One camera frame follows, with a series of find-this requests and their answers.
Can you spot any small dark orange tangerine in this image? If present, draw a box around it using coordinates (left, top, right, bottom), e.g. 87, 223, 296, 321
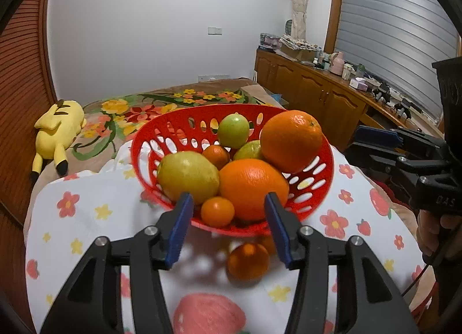
202, 144, 231, 170
201, 197, 236, 228

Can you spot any wooden cabinet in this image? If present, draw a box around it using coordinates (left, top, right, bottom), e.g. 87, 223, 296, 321
254, 49, 444, 150

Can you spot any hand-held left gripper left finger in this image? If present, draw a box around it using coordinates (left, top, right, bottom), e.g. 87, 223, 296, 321
40, 193, 195, 334

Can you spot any person's right hand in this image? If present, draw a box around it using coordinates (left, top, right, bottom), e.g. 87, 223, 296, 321
417, 208, 462, 266

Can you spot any round green fruit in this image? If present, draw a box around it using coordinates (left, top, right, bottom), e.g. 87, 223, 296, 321
217, 113, 250, 149

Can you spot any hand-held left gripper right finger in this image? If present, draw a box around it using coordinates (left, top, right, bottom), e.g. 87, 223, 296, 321
263, 192, 419, 334

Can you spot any small black device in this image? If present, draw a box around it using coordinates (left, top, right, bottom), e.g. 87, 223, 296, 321
372, 83, 392, 102
395, 99, 412, 118

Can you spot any stack of small packets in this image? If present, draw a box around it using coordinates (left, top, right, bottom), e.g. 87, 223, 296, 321
259, 33, 281, 50

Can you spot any small bright orange tangerine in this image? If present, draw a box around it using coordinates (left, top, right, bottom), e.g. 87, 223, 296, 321
227, 242, 270, 280

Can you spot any yellow-green fruit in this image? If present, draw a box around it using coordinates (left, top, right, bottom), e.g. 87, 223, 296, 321
233, 140, 266, 161

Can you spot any large navel orange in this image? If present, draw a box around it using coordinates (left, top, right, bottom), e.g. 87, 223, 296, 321
219, 159, 290, 221

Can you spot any brown floral bedspread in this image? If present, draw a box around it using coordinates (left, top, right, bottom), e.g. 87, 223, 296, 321
25, 79, 289, 212

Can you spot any flat cardboard sheet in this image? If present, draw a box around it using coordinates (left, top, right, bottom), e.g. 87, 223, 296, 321
240, 84, 287, 109

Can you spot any large yellow-green pear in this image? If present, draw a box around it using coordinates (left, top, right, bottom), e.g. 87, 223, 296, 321
157, 151, 221, 205

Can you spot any white floral tablecloth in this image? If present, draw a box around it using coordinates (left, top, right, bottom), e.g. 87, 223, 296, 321
23, 139, 439, 334

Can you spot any yellow plush toy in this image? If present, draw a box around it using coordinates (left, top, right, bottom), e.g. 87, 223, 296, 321
30, 99, 87, 183

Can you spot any pink jar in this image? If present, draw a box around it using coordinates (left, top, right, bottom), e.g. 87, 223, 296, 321
330, 51, 345, 75

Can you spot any medium orange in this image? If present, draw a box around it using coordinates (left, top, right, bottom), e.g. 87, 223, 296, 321
260, 110, 323, 175

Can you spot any brown louvred wardrobe door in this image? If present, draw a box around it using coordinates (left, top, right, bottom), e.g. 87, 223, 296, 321
0, 0, 56, 212

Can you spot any red perforated plastic basket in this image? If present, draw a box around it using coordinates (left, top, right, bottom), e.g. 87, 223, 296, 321
131, 104, 334, 238

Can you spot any grey window blind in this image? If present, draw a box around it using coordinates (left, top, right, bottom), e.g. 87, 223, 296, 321
334, 0, 461, 122

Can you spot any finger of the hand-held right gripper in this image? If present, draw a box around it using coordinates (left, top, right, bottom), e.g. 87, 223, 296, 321
346, 141, 452, 197
354, 125, 448, 156

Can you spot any thin black cable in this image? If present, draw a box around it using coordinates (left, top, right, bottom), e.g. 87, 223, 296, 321
400, 255, 444, 298

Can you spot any cardboard box with clutter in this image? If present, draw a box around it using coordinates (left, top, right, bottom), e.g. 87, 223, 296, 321
280, 35, 320, 62

